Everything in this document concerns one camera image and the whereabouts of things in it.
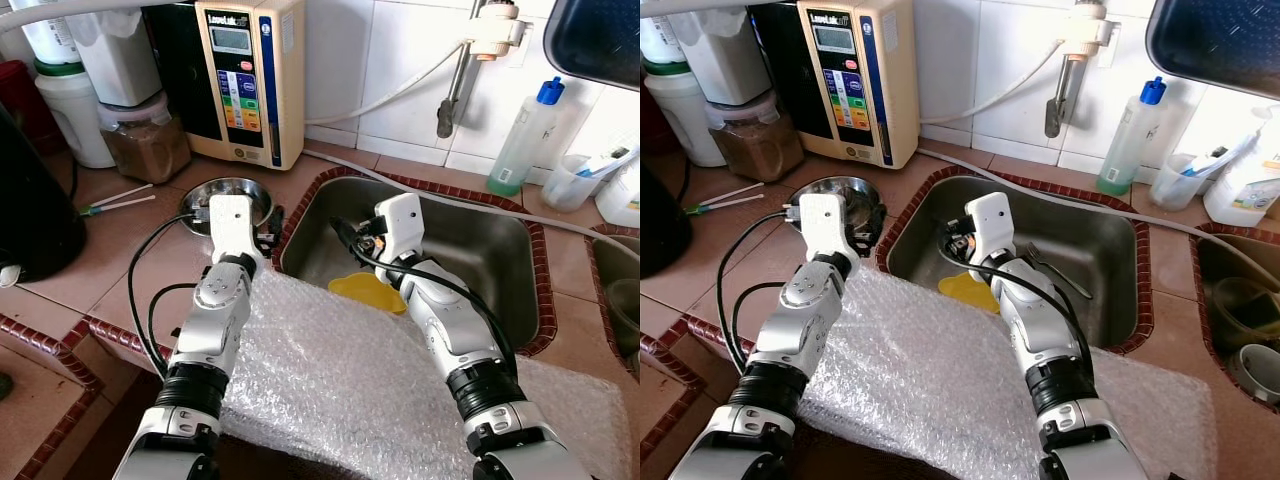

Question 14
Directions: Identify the white jar green lid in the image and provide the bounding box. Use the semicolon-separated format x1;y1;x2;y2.
35;62;116;169
645;66;729;169

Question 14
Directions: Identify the toothbrush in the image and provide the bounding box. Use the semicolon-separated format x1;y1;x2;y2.
1183;130;1263;179
575;145;639;176

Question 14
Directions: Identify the clear bottle blue cap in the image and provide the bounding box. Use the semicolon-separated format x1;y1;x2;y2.
487;76;566;198
1097;76;1169;197

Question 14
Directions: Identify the white plastic bottle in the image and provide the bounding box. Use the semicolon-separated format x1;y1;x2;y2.
640;15;691;71
5;0;83;67

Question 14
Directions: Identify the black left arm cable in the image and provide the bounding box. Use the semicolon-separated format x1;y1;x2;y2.
126;207;213;379
716;207;806;376

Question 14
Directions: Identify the clear container brown powder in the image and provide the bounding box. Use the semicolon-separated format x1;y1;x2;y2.
708;95;807;183
100;97;193;185

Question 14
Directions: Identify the black kettle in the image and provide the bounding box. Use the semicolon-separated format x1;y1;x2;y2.
640;160;696;281
0;105;89;286

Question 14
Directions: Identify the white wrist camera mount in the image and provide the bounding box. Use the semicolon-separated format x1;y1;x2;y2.
207;194;259;259
374;192;427;263
964;192;1017;259
798;193;853;259

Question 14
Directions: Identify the thick white drain hose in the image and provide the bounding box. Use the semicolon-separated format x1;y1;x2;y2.
918;148;1280;286

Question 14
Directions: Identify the thin white water hose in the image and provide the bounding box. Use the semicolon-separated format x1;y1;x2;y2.
920;38;1067;126
305;40;469;126

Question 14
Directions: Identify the white ceramic bowl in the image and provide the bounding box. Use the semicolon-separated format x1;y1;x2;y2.
1230;343;1280;404

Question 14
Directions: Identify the black pan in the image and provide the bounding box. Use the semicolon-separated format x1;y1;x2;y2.
543;0;641;91
1145;0;1280;99

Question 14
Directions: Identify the wall faucet white head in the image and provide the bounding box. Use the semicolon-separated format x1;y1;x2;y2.
1043;0;1121;139
435;0;531;139

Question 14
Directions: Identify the white stick green end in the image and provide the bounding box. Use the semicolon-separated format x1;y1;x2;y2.
82;183;154;211
685;182;766;211
82;194;158;217
688;193;769;217

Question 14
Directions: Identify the clear bubble wrap sheet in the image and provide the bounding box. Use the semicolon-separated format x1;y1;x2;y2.
220;268;641;480
800;265;1221;480

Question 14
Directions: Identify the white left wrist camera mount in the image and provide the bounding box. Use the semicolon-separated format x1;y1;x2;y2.
207;194;259;259
798;193;853;259

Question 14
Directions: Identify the clear plastic cup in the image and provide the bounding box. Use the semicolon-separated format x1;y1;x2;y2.
541;153;609;213
1150;152;1213;211

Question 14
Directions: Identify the beige water ionizer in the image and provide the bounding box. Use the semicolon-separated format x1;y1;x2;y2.
143;0;307;171
748;0;921;171

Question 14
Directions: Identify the stainless steel sink basin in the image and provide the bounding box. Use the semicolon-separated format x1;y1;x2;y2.
884;172;1156;353
279;172;546;351
1190;222;1280;413
597;228;641;361

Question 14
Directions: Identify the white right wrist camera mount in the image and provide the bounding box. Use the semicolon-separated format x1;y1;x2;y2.
964;192;1017;259
374;192;427;263

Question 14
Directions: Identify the stainless steel bowl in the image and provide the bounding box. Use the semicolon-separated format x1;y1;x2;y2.
790;176;883;241
178;177;275;238

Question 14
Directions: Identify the yellow plastic bowl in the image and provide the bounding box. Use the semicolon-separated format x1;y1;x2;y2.
937;272;1001;315
328;270;409;316

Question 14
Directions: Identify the grey hose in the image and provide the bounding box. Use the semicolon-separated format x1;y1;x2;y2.
0;0;201;36

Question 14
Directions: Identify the white plastic jug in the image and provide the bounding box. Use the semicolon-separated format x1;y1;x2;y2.
1203;105;1280;227
596;160;641;229

